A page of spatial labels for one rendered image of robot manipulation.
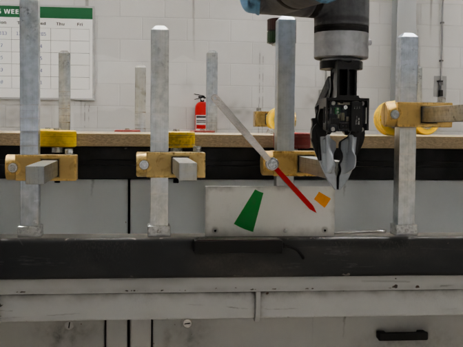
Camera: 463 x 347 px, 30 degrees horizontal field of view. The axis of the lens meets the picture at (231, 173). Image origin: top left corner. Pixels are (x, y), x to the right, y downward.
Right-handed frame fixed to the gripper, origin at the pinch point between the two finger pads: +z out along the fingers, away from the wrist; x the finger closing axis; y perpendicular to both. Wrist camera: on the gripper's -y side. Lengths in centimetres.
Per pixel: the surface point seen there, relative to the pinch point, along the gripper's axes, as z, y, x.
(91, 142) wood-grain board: -6, -46, -43
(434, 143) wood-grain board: -7, -46, 33
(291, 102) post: -14.4, -26.7, -3.1
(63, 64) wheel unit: -31, -135, -57
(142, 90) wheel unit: -23, -135, -32
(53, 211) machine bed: 9, -49, -52
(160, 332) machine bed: 37, -53, -28
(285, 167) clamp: -1.6, -26.2, -4.3
